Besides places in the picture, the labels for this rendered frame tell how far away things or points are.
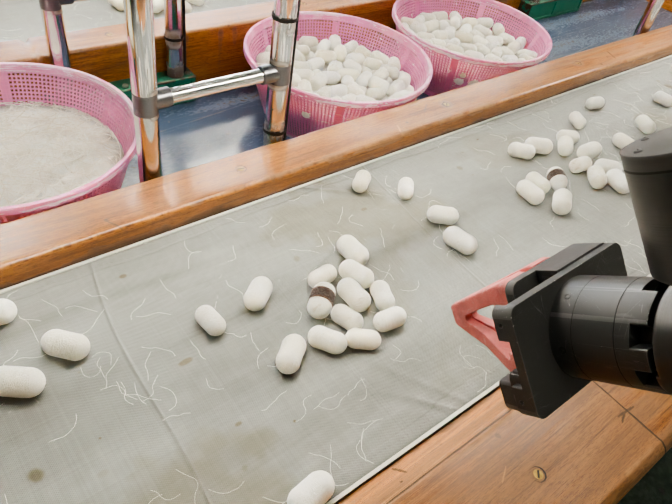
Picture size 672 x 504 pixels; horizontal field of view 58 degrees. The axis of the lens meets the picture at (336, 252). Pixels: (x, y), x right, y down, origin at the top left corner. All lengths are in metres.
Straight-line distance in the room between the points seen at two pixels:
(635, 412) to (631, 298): 0.24
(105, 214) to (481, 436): 0.38
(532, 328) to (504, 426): 0.17
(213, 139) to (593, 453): 0.59
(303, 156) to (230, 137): 0.20
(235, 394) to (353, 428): 0.09
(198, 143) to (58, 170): 0.20
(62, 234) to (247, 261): 0.16
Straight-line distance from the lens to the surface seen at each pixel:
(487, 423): 0.49
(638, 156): 0.28
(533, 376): 0.34
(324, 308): 0.53
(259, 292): 0.53
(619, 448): 0.53
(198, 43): 0.93
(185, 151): 0.83
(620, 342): 0.32
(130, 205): 0.60
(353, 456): 0.47
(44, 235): 0.58
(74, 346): 0.50
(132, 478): 0.46
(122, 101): 0.75
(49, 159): 0.73
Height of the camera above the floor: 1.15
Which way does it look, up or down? 43 degrees down
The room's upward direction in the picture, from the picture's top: 12 degrees clockwise
